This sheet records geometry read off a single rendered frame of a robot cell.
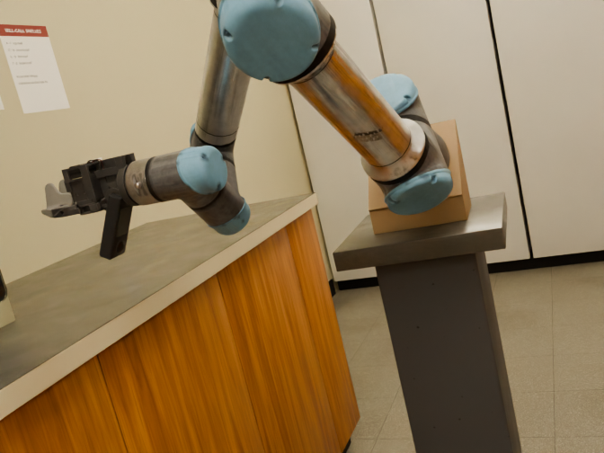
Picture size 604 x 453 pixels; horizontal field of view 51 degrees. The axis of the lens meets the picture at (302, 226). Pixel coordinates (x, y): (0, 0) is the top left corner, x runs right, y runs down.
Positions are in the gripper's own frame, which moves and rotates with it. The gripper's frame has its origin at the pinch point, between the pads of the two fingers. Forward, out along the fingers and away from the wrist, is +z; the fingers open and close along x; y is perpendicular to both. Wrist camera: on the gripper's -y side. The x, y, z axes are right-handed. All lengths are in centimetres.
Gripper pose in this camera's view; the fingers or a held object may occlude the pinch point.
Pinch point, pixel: (49, 214)
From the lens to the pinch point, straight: 121.1
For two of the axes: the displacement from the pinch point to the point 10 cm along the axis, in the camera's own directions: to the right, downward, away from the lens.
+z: -9.1, 1.4, 3.9
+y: -2.3, -9.6, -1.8
